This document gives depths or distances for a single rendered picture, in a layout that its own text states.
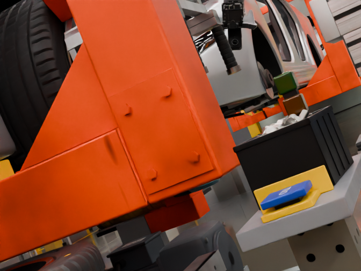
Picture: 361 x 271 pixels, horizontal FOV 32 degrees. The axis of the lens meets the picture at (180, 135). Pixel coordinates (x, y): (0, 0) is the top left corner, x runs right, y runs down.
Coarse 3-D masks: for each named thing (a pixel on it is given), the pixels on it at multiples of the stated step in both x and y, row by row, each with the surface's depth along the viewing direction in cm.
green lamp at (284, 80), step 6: (288, 72) 126; (276, 78) 127; (282, 78) 126; (288, 78) 126; (294, 78) 127; (276, 84) 127; (282, 84) 126; (288, 84) 126; (294, 84) 126; (282, 90) 127; (288, 90) 126
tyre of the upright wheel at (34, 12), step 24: (24, 0) 172; (0, 24) 167; (24, 24) 160; (48, 24) 158; (0, 48) 161; (24, 48) 157; (48, 48) 154; (0, 72) 159; (24, 72) 155; (48, 72) 153; (0, 96) 159; (24, 96) 155; (48, 96) 153; (24, 120) 157; (24, 144) 158
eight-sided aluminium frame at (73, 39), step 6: (72, 18) 161; (72, 24) 160; (66, 30) 159; (72, 30) 157; (66, 36) 157; (72, 36) 156; (78, 36) 155; (66, 42) 156; (72, 42) 156; (78, 42) 155; (72, 48) 156; (78, 48) 156; (72, 54) 156
